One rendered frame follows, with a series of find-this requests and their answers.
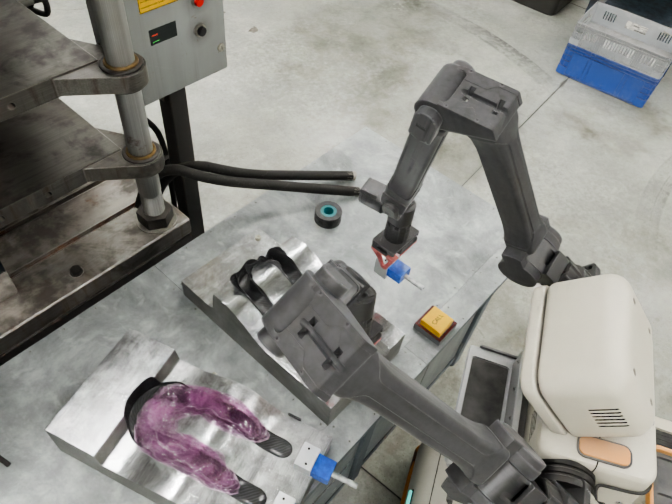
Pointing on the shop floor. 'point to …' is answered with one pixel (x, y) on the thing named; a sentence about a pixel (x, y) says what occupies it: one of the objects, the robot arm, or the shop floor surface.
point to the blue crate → (607, 75)
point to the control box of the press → (176, 75)
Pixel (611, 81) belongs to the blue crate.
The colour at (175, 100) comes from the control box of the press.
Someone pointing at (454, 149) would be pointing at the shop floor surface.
